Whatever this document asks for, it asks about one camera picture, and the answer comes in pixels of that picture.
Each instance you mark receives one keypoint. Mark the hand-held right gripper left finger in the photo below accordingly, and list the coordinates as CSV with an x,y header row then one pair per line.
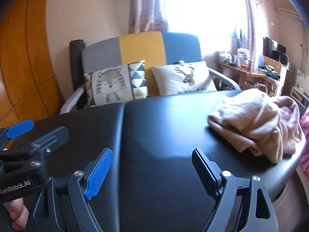
x,y
99,174

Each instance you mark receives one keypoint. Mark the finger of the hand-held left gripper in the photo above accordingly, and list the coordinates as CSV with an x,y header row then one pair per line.
x,y
52,135
19,128

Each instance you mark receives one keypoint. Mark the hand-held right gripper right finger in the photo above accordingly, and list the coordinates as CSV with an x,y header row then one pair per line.
x,y
205,174

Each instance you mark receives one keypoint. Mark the beige knit sweater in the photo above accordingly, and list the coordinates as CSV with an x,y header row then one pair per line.
x,y
243,123

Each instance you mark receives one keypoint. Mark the person's left hand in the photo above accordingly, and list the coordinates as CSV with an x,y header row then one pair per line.
x,y
18,212

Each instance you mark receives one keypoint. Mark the wooden wardrobe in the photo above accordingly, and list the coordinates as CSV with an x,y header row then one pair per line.
x,y
24,65

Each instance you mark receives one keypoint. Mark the tiger print cushion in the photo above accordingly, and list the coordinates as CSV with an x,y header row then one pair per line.
x,y
108,84

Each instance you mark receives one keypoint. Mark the black rolled mat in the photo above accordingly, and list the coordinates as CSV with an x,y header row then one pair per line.
x,y
76,62

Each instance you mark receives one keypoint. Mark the deer print cushion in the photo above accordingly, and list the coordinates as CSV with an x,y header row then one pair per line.
x,y
173,82

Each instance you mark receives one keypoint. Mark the mauve garment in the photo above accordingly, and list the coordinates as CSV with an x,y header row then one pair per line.
x,y
291,120

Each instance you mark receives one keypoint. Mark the cluttered wooden side desk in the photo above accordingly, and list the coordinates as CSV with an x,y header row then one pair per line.
x,y
241,71

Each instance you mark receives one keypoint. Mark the magenta fuzzy garment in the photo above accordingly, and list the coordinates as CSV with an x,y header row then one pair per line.
x,y
306,125

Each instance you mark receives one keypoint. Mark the cluster of small jars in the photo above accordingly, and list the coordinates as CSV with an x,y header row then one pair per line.
x,y
237,56

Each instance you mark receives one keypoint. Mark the grey yellow blue sofa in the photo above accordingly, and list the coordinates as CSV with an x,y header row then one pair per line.
x,y
142,48

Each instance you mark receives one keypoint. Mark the black monitor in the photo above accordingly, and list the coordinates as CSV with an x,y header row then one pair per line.
x,y
269,47

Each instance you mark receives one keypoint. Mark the pink patterned curtain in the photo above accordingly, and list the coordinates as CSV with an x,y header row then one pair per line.
x,y
248,17
144,4

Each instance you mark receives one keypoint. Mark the bright window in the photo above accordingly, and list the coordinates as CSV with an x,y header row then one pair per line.
x,y
205,9

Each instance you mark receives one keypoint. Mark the wall air conditioner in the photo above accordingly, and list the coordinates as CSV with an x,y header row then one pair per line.
x,y
287,11

